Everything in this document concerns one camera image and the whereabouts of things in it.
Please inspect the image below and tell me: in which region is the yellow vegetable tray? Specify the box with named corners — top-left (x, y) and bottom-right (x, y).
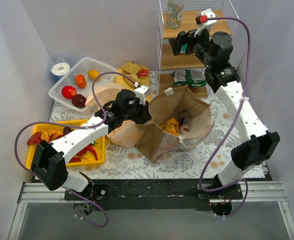
top-left (25, 119), bottom-right (105, 169)

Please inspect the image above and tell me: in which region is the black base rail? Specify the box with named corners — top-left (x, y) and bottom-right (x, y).
top-left (19, 174), bottom-right (287, 213)

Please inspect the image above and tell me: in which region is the orange mango gummy packet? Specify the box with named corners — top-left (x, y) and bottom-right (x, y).
top-left (160, 117), bottom-right (180, 136)

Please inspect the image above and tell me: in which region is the yellow bread tray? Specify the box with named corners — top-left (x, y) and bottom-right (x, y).
top-left (115, 66), bottom-right (151, 99)

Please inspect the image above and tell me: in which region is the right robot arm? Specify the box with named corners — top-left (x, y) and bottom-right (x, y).
top-left (169, 29), bottom-right (280, 193)

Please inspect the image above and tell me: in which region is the white tape roll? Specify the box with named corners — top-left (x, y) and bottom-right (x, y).
top-left (50, 62), bottom-right (70, 80)

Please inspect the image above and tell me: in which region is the dark red plum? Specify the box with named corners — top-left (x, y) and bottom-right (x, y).
top-left (72, 94), bottom-right (87, 109)

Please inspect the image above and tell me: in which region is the white plastic basket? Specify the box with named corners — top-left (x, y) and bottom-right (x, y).
top-left (49, 57), bottom-right (117, 114)

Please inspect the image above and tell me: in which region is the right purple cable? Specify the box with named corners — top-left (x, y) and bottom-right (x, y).
top-left (198, 16), bottom-right (251, 217)

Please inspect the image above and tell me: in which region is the purple cable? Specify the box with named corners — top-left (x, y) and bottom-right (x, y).
top-left (14, 71), bottom-right (140, 229)
top-left (198, 16), bottom-right (251, 217)

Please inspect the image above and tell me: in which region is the teal snack packet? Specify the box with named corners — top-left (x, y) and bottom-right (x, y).
top-left (181, 43), bottom-right (192, 55)

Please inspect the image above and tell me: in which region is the green white snack packet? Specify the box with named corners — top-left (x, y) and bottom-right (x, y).
top-left (170, 69), bottom-right (206, 88)

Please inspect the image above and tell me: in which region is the red toy lobster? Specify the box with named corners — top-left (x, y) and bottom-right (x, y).
top-left (27, 131), bottom-right (63, 145)

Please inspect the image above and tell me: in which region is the floral table mat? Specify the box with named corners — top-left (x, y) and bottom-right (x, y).
top-left (35, 68), bottom-right (266, 180)

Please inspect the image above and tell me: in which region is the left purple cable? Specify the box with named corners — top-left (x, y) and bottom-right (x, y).
top-left (14, 71), bottom-right (140, 229)

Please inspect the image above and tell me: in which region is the brown burlap tote bag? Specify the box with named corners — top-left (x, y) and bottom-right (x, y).
top-left (136, 86), bottom-right (214, 163)

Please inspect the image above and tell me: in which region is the silver drink can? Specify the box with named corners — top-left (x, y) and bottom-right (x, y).
top-left (179, 111), bottom-right (190, 134)

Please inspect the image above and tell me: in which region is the clear glass bottle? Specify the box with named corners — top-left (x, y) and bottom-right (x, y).
top-left (166, 0), bottom-right (185, 29)

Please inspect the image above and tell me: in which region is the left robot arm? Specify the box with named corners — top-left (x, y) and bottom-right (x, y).
top-left (31, 85), bottom-right (151, 193)

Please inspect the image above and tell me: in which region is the bread slice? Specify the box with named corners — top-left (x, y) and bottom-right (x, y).
top-left (122, 74), bottom-right (141, 88)

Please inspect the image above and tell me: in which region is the yellow bell pepper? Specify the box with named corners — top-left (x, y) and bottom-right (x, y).
top-left (41, 128), bottom-right (63, 142)

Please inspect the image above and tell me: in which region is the peach plastic grocery bag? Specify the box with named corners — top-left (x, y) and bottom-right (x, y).
top-left (85, 83), bottom-right (141, 148)

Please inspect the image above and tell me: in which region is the white wire shelf rack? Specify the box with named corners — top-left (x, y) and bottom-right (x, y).
top-left (155, 0), bottom-right (238, 93)

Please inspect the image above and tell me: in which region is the small orange pumpkin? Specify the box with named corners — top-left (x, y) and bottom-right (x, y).
top-left (75, 74), bottom-right (87, 89)

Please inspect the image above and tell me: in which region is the red chili pepper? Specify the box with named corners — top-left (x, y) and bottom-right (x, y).
top-left (70, 145), bottom-right (98, 163)

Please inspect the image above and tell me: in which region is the yellow mango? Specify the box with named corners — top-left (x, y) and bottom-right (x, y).
top-left (88, 69), bottom-right (101, 81)

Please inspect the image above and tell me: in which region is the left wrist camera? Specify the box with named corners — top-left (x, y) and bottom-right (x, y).
top-left (134, 85), bottom-right (151, 105)

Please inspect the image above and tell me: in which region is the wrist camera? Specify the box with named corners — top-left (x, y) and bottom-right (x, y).
top-left (194, 8), bottom-right (217, 37)
top-left (134, 85), bottom-right (151, 105)

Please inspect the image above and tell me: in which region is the round bread loaf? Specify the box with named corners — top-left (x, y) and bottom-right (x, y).
top-left (122, 61), bottom-right (140, 75)

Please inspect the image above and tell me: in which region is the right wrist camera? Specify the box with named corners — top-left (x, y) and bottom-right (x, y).
top-left (194, 8), bottom-right (217, 37)

